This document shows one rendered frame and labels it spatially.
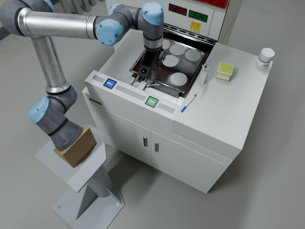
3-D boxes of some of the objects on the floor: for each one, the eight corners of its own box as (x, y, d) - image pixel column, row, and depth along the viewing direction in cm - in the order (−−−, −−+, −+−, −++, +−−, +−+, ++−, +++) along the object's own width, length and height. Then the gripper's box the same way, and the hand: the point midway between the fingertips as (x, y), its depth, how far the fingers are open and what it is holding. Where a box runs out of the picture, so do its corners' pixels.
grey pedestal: (93, 246, 178) (54, 237, 107) (52, 208, 191) (-6, 179, 121) (136, 189, 199) (127, 151, 128) (96, 159, 212) (69, 109, 142)
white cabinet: (138, 95, 247) (132, 30, 177) (228, 134, 224) (263, 77, 154) (103, 146, 218) (80, 93, 148) (203, 197, 195) (232, 163, 125)
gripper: (169, 38, 95) (166, 73, 114) (148, 31, 97) (149, 67, 116) (159, 52, 91) (158, 87, 110) (138, 44, 93) (140, 79, 112)
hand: (150, 79), depth 110 cm, fingers closed
